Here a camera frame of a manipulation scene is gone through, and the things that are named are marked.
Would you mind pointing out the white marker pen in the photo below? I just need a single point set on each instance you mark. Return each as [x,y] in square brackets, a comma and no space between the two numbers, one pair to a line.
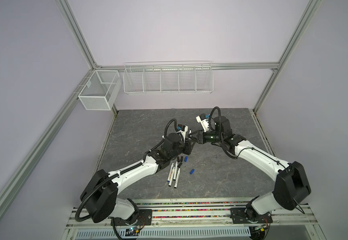
[175,171]
[172,176]
[177,178]

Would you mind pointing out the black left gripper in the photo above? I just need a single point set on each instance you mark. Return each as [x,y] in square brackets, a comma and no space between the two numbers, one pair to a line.
[188,146]

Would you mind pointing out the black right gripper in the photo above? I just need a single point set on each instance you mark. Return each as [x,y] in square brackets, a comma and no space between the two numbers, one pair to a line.
[203,134]

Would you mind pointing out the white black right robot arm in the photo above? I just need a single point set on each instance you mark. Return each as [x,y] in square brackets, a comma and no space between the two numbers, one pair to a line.
[291,183]

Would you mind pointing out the white mesh square basket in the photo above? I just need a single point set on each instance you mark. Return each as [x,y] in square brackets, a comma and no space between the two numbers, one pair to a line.
[101,90]

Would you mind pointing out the white wire long basket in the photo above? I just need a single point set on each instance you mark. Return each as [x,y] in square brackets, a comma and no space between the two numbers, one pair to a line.
[168,77]

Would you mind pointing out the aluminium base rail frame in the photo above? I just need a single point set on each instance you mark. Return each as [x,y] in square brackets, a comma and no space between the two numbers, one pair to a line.
[201,219]

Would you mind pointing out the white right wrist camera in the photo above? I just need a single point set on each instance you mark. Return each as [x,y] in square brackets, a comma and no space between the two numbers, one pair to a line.
[203,119]

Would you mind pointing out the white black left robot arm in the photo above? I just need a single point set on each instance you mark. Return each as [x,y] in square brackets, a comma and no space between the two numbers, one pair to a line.
[100,199]

